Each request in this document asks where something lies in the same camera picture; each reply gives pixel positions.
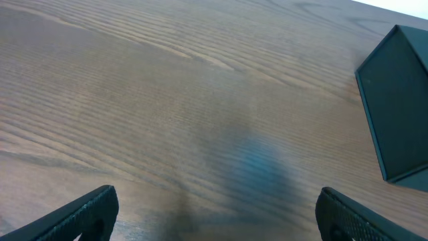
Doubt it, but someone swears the black gift box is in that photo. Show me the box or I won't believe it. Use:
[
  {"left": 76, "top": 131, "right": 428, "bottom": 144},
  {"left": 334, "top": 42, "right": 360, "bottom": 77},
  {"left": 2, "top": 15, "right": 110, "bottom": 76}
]
[{"left": 355, "top": 25, "right": 427, "bottom": 191}]

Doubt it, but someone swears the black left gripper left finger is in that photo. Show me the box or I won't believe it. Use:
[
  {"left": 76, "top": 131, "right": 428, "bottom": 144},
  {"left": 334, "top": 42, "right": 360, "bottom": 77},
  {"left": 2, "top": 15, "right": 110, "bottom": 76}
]
[{"left": 1, "top": 185, "right": 119, "bottom": 241}]

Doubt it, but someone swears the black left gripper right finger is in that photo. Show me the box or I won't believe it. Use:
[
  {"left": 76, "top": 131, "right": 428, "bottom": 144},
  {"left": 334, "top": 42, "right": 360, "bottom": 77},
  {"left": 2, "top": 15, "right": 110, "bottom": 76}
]
[{"left": 315, "top": 187, "right": 427, "bottom": 241}]

